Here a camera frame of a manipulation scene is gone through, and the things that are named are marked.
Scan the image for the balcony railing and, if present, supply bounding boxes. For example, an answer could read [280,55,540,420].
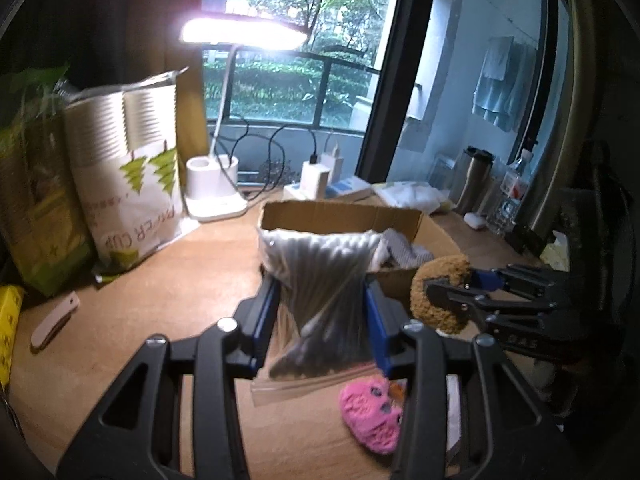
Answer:
[202,47,383,133]

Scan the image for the green plastic package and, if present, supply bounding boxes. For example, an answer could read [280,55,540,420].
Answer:
[0,66,97,297]

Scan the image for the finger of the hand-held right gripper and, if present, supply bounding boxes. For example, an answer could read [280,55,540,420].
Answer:
[423,279,502,335]
[467,266,517,295]

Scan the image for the white charger with black cable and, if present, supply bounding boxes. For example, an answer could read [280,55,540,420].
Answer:
[301,159,331,197]

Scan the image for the grey white cloth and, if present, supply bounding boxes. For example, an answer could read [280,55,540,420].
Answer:
[379,229,436,269]

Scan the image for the crumpled pale paper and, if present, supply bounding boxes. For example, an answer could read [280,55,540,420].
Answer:
[540,232,572,272]

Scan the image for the white tissue pack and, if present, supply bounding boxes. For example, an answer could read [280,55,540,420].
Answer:
[375,180,444,214]

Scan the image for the steel thermos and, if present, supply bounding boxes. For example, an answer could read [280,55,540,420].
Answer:
[452,146,494,216]

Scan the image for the yellow curtain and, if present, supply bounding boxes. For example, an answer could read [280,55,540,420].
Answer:
[150,35,212,198]
[520,0,608,243]

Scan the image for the pale pink folding knife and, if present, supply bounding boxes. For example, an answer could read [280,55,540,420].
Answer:
[31,291,81,352]

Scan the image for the white power strip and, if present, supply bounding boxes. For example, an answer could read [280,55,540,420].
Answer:
[284,176,374,204]

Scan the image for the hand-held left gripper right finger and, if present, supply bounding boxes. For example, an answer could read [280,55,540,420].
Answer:
[364,275,586,480]

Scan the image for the hanging pale blue towels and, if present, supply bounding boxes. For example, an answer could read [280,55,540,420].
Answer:
[472,35,539,134]

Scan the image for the black window frame post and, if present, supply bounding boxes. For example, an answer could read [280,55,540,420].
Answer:
[356,0,442,187]

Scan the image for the pink plush toy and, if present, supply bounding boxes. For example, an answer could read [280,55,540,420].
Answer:
[339,376,405,456]

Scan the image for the black cable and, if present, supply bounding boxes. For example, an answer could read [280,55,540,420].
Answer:
[214,114,321,202]

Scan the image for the white desk lamp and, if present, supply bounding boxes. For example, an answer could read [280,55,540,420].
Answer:
[179,16,312,222]

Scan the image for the brown plush toy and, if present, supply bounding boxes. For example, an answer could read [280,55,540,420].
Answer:
[410,255,474,337]

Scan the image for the cardboard box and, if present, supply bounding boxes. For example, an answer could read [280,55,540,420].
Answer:
[257,200,463,302]

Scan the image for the clear water bottle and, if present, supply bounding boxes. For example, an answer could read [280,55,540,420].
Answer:
[487,149,534,236]

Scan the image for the paper cup bag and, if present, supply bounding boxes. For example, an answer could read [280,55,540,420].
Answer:
[64,67,195,275]

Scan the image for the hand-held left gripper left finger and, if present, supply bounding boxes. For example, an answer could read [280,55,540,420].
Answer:
[56,262,281,480]

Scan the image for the clear zip bag of swabs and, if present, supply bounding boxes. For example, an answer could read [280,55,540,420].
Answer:
[251,227,388,408]

